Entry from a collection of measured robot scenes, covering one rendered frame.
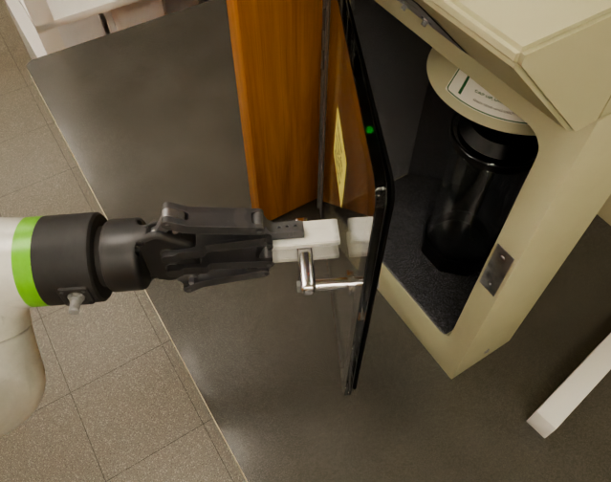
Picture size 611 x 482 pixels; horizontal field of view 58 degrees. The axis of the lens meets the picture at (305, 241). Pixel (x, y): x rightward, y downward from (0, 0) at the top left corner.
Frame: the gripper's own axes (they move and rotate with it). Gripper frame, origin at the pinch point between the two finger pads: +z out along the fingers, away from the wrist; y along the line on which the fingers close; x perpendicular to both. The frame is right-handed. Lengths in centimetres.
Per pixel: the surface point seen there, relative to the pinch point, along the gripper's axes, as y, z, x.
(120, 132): -26, -31, 47
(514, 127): 12.3, 19.3, 2.0
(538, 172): 13.9, 18.5, -4.9
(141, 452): -120, -47, 14
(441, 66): 13.6, 14.1, 9.6
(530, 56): 30.5, 9.9, -11.7
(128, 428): -120, -51, 22
